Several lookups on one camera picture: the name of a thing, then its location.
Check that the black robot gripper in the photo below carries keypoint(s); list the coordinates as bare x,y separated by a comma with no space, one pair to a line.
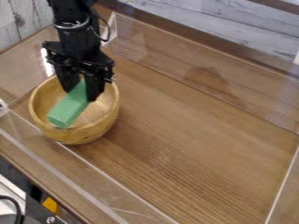
74,55

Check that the green rectangular block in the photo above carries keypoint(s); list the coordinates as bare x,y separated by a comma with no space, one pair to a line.
66,110

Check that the brown wooden bowl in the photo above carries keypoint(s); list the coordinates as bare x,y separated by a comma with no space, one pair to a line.
93,122

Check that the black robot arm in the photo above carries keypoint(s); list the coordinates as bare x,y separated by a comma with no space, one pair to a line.
73,14

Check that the yellow label tag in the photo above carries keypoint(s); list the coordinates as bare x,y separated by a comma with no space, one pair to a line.
50,205

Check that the clear acrylic corner bracket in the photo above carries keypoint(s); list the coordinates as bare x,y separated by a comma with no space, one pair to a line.
108,30

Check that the clear acrylic tray wall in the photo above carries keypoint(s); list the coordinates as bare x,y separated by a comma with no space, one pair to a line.
85,191

